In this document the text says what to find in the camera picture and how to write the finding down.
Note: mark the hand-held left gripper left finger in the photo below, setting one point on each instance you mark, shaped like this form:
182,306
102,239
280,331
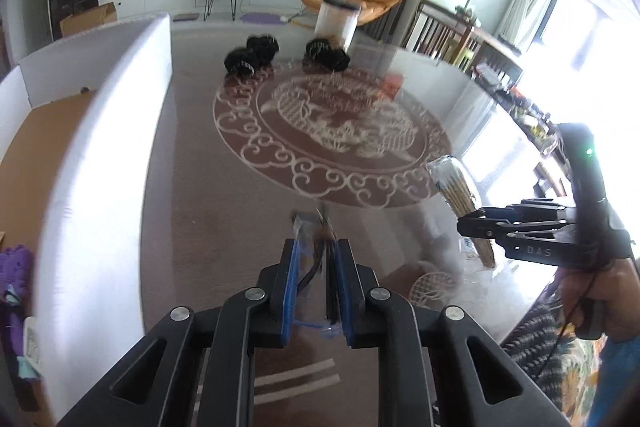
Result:
290,297

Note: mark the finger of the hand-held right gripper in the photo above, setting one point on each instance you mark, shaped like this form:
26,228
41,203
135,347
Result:
500,230
530,209

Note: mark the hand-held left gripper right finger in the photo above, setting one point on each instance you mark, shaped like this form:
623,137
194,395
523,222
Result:
345,297

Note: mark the bag of bamboo skewers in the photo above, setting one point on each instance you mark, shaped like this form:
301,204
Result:
452,187

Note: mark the black-framed eyeglasses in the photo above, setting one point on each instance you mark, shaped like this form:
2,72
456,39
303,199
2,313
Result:
306,223

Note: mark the white cardboard storage box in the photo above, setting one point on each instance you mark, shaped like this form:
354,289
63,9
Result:
100,157

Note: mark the purple cartoon toy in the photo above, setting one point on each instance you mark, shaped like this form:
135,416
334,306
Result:
15,267

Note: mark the person's right hand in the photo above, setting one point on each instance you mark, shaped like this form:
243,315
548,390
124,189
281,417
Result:
620,297

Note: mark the cluttered wooden side table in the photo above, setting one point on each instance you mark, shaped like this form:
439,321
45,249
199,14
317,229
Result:
520,107

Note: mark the person's patterned clothing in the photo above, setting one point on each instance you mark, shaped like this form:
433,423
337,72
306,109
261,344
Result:
550,357

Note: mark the dark wooden chair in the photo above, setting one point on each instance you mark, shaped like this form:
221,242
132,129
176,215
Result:
440,37

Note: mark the black fuzzy hair clip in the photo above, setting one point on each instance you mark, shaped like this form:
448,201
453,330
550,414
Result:
240,62
262,49
327,54

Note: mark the clear plastic jar black lid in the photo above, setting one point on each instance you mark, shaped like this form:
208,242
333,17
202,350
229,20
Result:
337,24

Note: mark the purple floor mat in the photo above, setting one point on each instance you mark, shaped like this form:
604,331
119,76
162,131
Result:
257,17

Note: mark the brown cardboard box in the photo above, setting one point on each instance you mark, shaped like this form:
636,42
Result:
87,19

